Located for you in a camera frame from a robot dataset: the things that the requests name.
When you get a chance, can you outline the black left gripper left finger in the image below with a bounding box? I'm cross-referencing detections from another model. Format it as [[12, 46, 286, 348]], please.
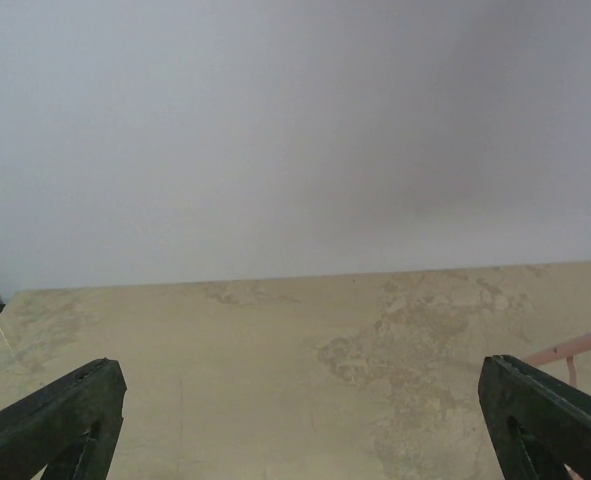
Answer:
[[0, 358, 127, 479]]

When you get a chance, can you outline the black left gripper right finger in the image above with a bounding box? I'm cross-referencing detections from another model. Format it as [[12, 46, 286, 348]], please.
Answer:
[[478, 355, 591, 479]]

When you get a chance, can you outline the pink music stand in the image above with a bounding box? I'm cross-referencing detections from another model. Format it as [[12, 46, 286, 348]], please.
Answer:
[[521, 331, 591, 389]]

